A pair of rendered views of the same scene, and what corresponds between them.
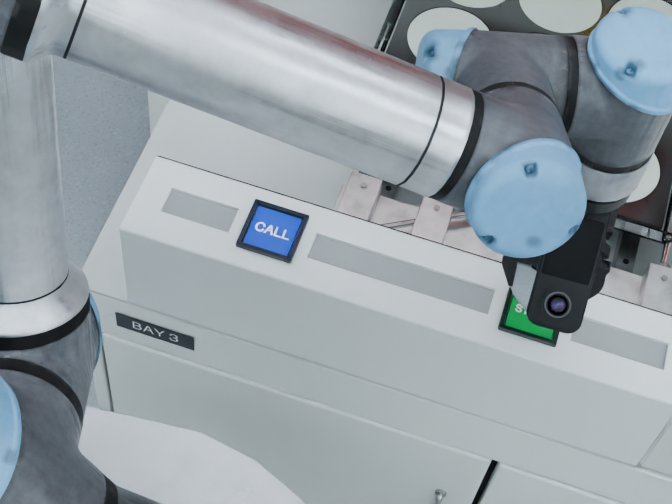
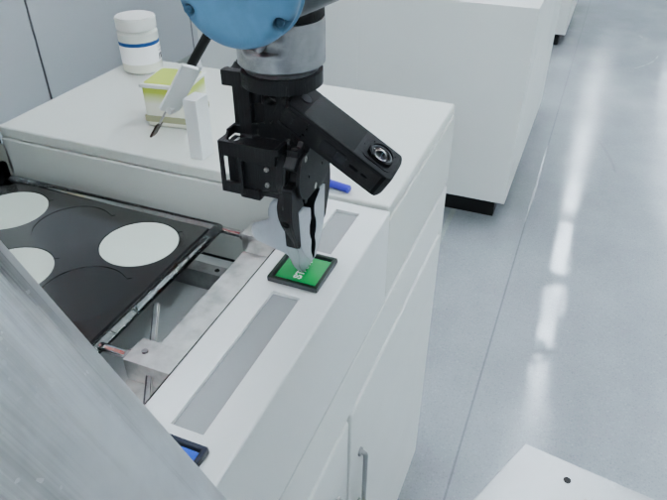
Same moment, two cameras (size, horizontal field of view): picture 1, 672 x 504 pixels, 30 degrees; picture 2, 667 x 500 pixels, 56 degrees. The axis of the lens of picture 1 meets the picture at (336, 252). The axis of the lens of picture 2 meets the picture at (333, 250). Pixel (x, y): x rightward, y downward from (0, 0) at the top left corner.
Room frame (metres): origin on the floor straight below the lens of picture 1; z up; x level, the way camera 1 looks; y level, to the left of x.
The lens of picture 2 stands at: (0.48, 0.32, 1.36)
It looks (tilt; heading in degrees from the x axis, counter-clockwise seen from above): 35 degrees down; 282
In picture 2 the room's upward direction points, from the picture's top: straight up
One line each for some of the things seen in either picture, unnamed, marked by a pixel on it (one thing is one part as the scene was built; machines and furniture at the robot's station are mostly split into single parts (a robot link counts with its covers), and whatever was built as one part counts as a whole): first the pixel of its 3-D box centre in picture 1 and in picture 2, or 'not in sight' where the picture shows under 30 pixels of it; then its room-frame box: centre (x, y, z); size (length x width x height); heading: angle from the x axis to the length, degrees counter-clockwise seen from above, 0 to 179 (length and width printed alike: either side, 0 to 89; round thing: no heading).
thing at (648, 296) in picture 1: (656, 304); (275, 241); (0.69, -0.33, 0.89); 0.08 x 0.03 x 0.03; 169
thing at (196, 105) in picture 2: not in sight; (186, 107); (0.83, -0.42, 1.03); 0.06 x 0.04 x 0.13; 169
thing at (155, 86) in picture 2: not in sight; (176, 98); (0.89, -0.52, 1.00); 0.07 x 0.07 x 0.07; 88
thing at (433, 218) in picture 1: (428, 233); (168, 367); (0.73, -0.09, 0.89); 0.08 x 0.03 x 0.03; 169
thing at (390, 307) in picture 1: (396, 311); (251, 403); (0.64, -0.07, 0.89); 0.55 x 0.09 x 0.14; 79
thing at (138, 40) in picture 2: not in sight; (139, 42); (1.05, -0.73, 1.01); 0.07 x 0.07 x 0.10
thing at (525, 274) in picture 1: (531, 267); (279, 236); (0.64, -0.18, 1.01); 0.06 x 0.03 x 0.09; 169
